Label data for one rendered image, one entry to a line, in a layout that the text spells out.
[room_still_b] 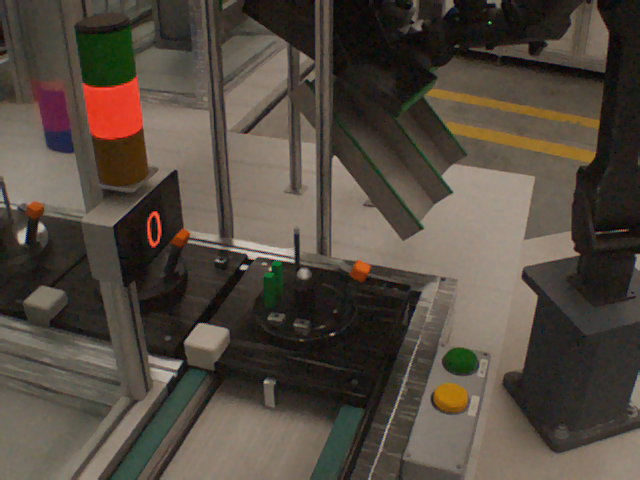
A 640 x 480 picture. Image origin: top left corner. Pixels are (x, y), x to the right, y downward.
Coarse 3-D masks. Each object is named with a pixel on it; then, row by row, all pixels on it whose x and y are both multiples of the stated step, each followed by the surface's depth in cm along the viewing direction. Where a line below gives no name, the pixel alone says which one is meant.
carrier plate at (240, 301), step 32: (256, 288) 106; (224, 320) 99; (384, 320) 99; (224, 352) 94; (256, 352) 94; (288, 352) 94; (320, 352) 94; (352, 352) 94; (384, 352) 94; (288, 384) 90; (320, 384) 89; (352, 384) 89
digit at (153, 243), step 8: (160, 192) 75; (152, 200) 73; (160, 200) 75; (144, 208) 72; (152, 208) 74; (160, 208) 75; (144, 216) 72; (152, 216) 74; (160, 216) 76; (144, 224) 73; (152, 224) 74; (160, 224) 76; (144, 232) 73; (152, 232) 75; (160, 232) 76; (144, 240) 73; (152, 240) 75; (160, 240) 77; (168, 240) 78; (144, 248) 74; (152, 248) 75; (144, 256) 74; (152, 256) 75
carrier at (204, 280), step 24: (192, 264) 111; (240, 264) 111; (144, 288) 102; (168, 288) 102; (192, 288) 105; (216, 288) 105; (144, 312) 101; (168, 312) 101; (192, 312) 101; (168, 336) 96
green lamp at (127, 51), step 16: (112, 32) 63; (128, 32) 64; (80, 48) 64; (96, 48) 63; (112, 48) 63; (128, 48) 65; (80, 64) 65; (96, 64) 64; (112, 64) 64; (128, 64) 65; (96, 80) 65; (112, 80) 65; (128, 80) 66
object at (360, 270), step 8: (344, 264) 94; (360, 264) 92; (368, 264) 93; (344, 272) 93; (352, 272) 92; (360, 272) 92; (352, 280) 93; (360, 280) 92; (352, 288) 94; (344, 296) 95; (352, 296) 95; (344, 304) 96
